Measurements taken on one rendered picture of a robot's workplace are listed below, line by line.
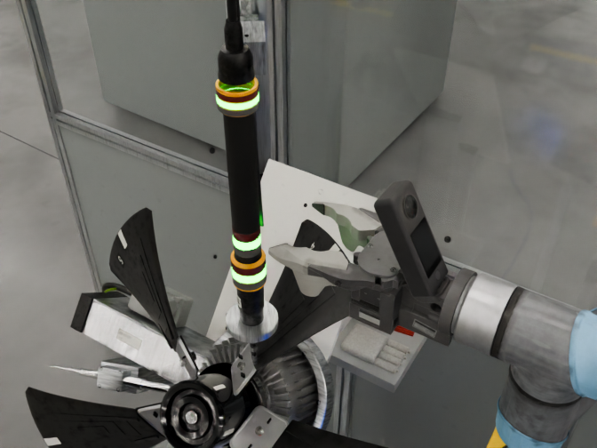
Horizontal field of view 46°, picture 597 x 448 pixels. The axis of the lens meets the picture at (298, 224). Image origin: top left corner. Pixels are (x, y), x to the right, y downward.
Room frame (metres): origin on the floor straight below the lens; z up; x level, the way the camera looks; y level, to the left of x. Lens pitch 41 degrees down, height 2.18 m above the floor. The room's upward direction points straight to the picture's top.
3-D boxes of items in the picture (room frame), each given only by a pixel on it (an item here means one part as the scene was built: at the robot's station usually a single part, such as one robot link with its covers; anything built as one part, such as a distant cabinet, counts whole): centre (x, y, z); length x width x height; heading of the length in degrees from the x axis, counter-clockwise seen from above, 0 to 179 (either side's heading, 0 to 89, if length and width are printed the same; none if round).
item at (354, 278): (0.52, -0.05, 1.66); 0.09 x 0.05 x 0.02; 80
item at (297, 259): (0.54, -0.01, 1.64); 0.09 x 0.03 x 0.06; 80
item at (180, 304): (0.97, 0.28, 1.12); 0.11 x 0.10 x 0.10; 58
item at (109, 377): (0.82, 0.35, 1.08); 0.07 x 0.04 x 0.06; 69
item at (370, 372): (1.16, -0.13, 0.85); 0.36 x 0.24 x 0.03; 58
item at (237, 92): (0.63, 0.06, 1.81); 0.04 x 0.04 x 0.03
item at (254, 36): (1.25, 0.10, 1.55); 0.10 x 0.07 x 0.08; 3
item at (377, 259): (0.52, -0.12, 1.63); 0.12 x 0.08 x 0.09; 58
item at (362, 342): (1.06, -0.18, 0.87); 0.15 x 0.09 x 0.02; 59
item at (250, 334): (0.64, 0.06, 1.50); 0.09 x 0.07 x 0.10; 3
